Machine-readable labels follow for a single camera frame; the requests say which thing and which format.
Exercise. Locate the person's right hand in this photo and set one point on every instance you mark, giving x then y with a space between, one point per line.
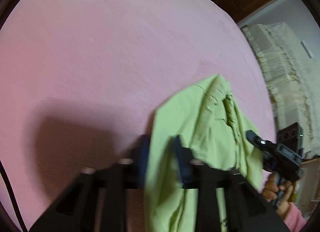
270 191

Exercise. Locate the green and black hooded jacket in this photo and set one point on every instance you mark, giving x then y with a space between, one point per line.
208 121

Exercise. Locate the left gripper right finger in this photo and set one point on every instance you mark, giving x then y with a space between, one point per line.
184 156

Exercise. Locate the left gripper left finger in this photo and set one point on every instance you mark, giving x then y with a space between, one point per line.
142 159

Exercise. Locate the pink plush bed blanket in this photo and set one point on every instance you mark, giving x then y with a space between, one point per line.
81 79

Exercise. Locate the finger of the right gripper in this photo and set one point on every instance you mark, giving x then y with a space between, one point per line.
260 143

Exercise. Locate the cream lace covered furniture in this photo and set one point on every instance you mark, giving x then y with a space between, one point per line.
291 77

